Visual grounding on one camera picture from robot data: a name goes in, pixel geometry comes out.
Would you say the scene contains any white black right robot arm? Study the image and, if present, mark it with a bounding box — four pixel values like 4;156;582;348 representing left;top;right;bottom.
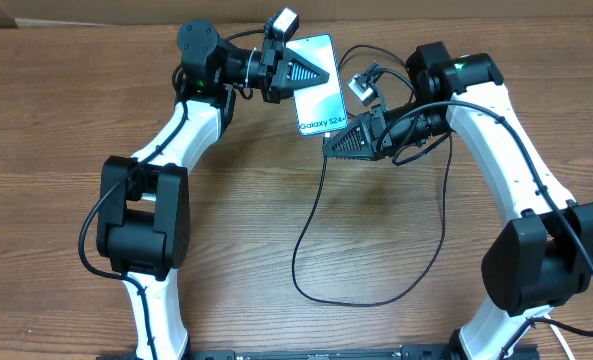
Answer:
323;42;593;359

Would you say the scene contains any cardboard backdrop panel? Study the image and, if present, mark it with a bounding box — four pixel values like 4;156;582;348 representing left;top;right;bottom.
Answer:
0;0;593;28

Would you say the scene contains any blue Galaxy smartphone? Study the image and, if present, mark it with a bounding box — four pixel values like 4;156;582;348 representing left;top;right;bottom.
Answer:
286;34;348;136

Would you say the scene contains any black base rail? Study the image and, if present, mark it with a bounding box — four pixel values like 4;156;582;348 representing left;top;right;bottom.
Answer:
95;342;540;360

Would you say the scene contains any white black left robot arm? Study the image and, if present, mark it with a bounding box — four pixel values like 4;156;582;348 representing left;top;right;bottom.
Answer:
91;19;337;359

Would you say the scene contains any black USB charging cable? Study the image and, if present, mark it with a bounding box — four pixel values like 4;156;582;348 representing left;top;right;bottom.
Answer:
291;44;455;308

